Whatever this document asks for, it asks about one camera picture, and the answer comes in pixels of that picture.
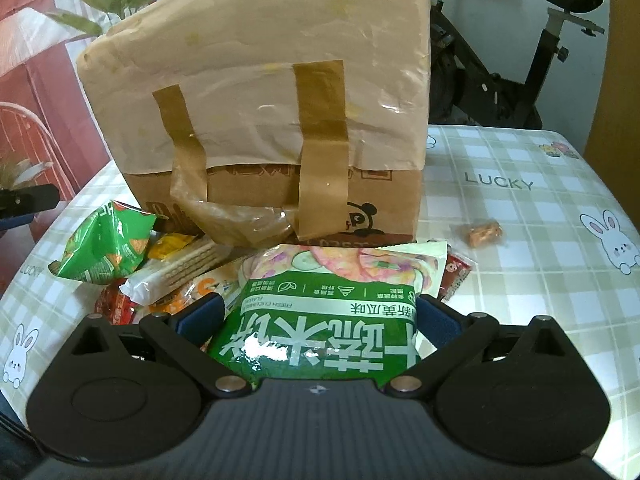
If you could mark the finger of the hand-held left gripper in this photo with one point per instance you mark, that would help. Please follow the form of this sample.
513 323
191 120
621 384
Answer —
25 200

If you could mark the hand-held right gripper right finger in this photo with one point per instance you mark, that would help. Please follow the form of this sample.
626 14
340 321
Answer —
434 321

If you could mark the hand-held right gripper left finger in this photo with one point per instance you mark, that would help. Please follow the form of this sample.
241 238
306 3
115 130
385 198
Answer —
200 316

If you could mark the orange snack packet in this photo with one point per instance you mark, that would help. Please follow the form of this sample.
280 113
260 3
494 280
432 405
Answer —
210 287

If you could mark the white cracker packet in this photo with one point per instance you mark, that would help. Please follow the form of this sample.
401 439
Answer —
175 270

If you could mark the yellow snack packet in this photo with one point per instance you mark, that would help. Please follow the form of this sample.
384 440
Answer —
172 249

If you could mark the green chip bag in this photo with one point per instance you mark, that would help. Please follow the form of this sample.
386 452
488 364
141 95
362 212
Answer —
105 250

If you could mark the green rice cracker packet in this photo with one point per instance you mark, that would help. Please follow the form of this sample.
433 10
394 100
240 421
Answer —
310 320

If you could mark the taped cardboard box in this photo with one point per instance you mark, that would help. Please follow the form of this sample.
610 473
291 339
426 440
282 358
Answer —
280 85

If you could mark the red snack packet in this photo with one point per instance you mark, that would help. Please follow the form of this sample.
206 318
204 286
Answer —
117 307
452 272

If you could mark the small wrapped brown candy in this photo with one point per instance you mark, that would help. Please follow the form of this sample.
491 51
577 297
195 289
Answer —
482 232

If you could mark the black exercise bike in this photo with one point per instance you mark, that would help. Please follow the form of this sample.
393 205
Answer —
480 80

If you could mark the wall poster with plant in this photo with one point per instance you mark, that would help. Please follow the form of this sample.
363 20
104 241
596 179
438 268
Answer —
40 85

